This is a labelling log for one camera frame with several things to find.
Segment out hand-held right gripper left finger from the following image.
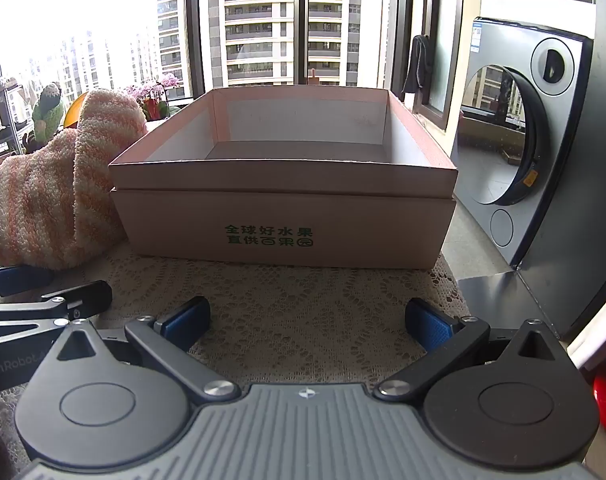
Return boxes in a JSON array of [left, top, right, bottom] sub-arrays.
[[58, 296, 240, 406]]

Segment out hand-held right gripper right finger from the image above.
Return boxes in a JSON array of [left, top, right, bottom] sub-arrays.
[[372, 297, 558, 403]]

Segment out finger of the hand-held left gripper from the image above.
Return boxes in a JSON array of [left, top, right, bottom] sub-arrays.
[[0, 265, 51, 302], [0, 280, 113, 348]]

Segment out striped fluffy orange white cloth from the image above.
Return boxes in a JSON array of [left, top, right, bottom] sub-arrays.
[[0, 89, 149, 271]]

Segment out pink cardboard box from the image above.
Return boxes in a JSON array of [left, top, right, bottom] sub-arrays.
[[108, 87, 458, 271]]

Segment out crochet doll with red hat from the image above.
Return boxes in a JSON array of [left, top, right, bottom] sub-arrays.
[[30, 82, 66, 153]]

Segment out white lace tablecloth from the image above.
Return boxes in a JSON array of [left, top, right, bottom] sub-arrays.
[[0, 230, 468, 461]]

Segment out metal shelf rack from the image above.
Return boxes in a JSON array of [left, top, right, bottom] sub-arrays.
[[0, 77, 34, 161]]

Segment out yellow plush toy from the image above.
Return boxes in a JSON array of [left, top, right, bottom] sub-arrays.
[[62, 92, 91, 131]]

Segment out potted pink flower plant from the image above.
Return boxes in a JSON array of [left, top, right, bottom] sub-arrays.
[[126, 74, 184, 122]]

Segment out silver washing machine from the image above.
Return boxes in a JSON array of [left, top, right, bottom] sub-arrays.
[[453, 17, 594, 267]]

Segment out dark hanging cloth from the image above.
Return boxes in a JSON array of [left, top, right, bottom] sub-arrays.
[[400, 34, 434, 96]]

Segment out small dark framed window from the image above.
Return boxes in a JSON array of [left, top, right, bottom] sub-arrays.
[[417, 0, 466, 133]]

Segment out large black framed window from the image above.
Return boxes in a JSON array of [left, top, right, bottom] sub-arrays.
[[0, 0, 414, 106]]

